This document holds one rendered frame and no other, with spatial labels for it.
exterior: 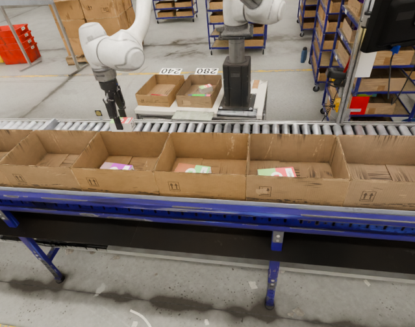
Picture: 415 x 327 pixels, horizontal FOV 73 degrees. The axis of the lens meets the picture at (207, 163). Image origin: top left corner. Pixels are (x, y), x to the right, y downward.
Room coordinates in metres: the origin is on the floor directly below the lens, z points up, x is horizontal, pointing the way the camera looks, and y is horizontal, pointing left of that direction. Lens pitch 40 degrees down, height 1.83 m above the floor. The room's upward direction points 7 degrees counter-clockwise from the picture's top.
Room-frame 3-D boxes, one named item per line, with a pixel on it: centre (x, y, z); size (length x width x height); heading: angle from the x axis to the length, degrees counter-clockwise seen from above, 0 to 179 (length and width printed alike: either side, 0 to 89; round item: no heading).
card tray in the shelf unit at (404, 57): (2.08, -1.41, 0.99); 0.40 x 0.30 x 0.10; 163
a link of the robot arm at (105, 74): (1.16, 0.37, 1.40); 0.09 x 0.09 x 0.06
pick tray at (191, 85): (2.13, -0.01, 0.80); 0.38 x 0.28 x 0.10; 161
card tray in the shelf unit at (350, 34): (2.54, -1.52, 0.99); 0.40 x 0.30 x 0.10; 164
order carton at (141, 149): (1.10, 0.39, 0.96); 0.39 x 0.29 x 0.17; 76
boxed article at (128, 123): (1.16, 0.37, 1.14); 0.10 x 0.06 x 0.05; 76
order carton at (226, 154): (1.00, 0.01, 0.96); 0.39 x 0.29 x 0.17; 76
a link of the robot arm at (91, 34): (1.15, 0.36, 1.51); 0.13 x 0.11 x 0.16; 47
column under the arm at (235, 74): (1.95, -0.29, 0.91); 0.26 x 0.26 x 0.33; 72
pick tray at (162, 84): (2.22, 0.30, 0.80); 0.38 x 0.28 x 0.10; 160
